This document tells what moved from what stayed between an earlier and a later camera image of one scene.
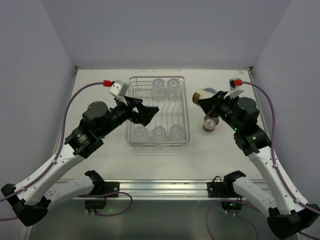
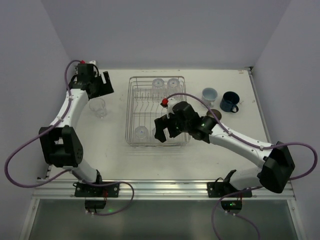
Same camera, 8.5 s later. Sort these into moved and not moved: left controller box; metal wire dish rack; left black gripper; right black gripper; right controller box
Moved: right black gripper; left black gripper
Not moved: metal wire dish rack; right controller box; left controller box
